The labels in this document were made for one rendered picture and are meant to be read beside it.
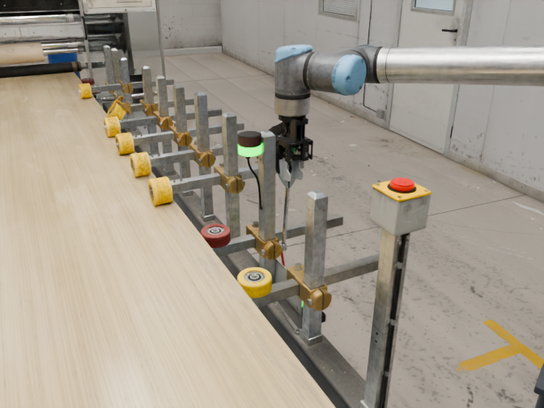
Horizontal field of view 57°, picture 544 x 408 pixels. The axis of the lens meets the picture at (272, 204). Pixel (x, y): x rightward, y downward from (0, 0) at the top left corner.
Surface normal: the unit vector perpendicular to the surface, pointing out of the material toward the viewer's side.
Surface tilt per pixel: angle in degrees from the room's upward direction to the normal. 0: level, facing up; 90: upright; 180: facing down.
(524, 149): 90
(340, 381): 0
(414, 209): 90
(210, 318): 0
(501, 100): 90
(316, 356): 0
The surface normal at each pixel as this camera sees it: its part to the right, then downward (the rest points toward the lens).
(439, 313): 0.00, -0.90
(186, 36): 0.39, 0.40
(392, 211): -0.89, 0.19
